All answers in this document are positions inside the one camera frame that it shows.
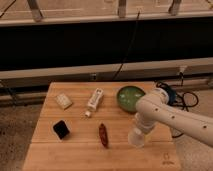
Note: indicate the dark red chili pepper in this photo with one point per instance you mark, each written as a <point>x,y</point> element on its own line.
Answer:
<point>103,135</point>

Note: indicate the white tube with cap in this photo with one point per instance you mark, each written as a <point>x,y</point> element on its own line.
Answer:
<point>94,101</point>

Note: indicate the wooden cutting board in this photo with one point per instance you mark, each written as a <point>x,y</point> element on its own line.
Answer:
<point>81,149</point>

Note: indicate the green ceramic bowl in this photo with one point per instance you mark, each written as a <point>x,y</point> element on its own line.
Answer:
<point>127,97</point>

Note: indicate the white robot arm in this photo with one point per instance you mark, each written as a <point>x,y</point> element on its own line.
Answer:
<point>153,107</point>

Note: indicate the small beige soap block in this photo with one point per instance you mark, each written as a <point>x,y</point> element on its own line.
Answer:
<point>63,101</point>

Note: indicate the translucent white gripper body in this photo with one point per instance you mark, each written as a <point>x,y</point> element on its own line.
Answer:
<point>145,124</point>

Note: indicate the black eraser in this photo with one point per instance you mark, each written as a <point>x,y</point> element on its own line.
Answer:
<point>61,129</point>

